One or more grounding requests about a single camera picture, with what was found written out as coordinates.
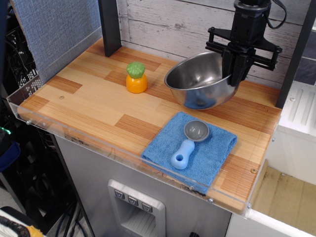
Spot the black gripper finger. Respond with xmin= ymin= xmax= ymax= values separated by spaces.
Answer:
xmin=231 ymin=54 xmax=253 ymax=86
xmin=222 ymin=48 xmax=234 ymax=78

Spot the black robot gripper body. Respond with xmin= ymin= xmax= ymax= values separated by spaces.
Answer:
xmin=206 ymin=0 xmax=282 ymax=71

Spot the stainless steel bowl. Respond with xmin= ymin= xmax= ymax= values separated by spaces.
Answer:
xmin=164 ymin=51 xmax=239 ymax=110

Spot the blue folded towel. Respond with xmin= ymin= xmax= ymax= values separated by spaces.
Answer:
xmin=141 ymin=112 xmax=237 ymax=195

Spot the blue grey measuring scoop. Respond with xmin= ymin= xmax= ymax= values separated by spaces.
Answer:
xmin=170 ymin=120 xmax=209 ymax=170

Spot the orange toy carrot green top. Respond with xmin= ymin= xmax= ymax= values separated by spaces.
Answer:
xmin=126 ymin=62 xmax=148 ymax=93

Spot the white toy sink unit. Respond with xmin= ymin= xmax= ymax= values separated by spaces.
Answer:
xmin=227 ymin=81 xmax=316 ymax=237

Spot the clear acrylic edge guard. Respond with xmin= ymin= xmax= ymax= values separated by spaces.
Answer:
xmin=7 ymin=82 xmax=281 ymax=216

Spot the grey dispenser panel with buttons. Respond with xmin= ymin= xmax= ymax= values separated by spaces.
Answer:
xmin=108 ymin=179 xmax=166 ymax=237

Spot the black plastic crate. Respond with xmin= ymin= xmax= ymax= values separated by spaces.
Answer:
xmin=4 ymin=29 xmax=40 ymax=89

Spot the yellow object at corner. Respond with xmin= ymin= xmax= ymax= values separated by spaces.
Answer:
xmin=26 ymin=226 xmax=44 ymax=237

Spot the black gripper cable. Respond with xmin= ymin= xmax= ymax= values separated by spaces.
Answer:
xmin=265 ymin=0 xmax=288 ymax=30

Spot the dark grey right post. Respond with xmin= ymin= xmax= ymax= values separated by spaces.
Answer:
xmin=275 ymin=0 xmax=316 ymax=109

